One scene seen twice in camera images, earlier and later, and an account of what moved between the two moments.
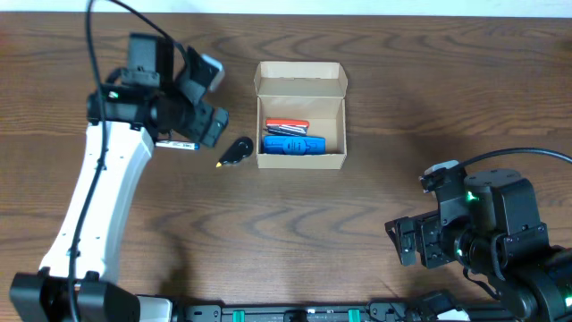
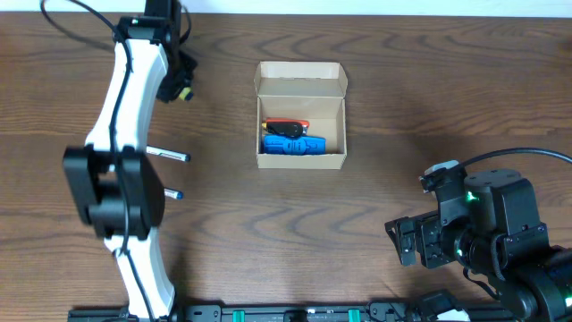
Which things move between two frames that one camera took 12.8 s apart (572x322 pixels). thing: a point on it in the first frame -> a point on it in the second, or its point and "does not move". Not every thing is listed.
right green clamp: (354, 315) does not move
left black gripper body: (188, 119) -> (180, 76)
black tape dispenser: (239, 148) -> (290, 129)
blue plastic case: (293, 145) does not move
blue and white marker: (171, 144) -> (172, 193)
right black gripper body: (439, 242) does not move
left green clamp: (239, 316) does not move
